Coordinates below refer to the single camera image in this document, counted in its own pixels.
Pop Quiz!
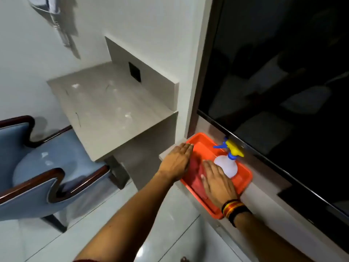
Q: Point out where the person's left hand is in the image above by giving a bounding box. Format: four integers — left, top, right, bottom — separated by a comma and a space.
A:
157, 142, 194, 185

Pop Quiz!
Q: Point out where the person's right hand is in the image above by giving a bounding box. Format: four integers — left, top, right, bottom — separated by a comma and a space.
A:
201, 160, 238, 208

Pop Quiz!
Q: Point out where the person's right forearm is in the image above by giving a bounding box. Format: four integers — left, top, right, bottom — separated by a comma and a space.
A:
234, 211, 315, 262

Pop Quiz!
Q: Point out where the person's left forearm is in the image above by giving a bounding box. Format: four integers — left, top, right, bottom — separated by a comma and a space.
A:
73, 172, 174, 262

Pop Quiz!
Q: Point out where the red cloth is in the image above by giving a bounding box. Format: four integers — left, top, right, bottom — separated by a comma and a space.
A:
183, 154, 218, 201

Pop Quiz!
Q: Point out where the orange plastic tray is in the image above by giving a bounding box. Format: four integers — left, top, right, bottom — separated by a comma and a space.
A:
180, 132, 253, 220

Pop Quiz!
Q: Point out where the white spray bottle yellow nozzle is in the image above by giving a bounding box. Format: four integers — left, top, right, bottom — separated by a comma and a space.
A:
213, 137, 245, 179

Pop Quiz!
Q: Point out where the red yellow thread wristband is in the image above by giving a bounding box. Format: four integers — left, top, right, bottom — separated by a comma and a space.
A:
223, 202, 245, 217

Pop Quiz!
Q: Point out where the wide black wristband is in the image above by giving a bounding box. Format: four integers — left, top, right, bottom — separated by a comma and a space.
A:
227, 206, 252, 228

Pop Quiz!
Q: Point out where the beige television ledge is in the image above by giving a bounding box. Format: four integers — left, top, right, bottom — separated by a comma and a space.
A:
159, 116, 349, 262

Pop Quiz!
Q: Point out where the beige built-in desk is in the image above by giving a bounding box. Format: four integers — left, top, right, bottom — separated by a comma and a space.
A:
47, 36, 180, 190

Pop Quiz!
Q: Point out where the black flat screen television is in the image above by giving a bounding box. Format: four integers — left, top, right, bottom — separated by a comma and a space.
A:
197, 0, 349, 255

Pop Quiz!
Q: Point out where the blue upholstered wooden armchair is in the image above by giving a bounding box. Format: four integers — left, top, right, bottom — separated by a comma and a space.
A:
0, 115, 130, 233

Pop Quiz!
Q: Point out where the black wall socket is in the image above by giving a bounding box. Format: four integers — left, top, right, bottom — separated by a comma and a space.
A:
128, 61, 142, 83

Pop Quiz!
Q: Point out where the wall-mounted hair dryer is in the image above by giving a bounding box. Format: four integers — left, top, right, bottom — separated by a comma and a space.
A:
26, 0, 73, 48

